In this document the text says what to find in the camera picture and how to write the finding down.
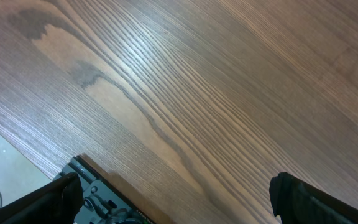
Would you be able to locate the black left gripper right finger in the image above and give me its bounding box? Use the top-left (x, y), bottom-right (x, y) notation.
top-left (269, 172), bottom-right (358, 224)

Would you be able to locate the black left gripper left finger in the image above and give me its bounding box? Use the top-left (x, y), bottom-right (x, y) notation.
top-left (0, 172), bottom-right (83, 224)

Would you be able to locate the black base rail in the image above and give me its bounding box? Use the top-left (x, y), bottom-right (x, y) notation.
top-left (53, 156), bottom-right (154, 224)

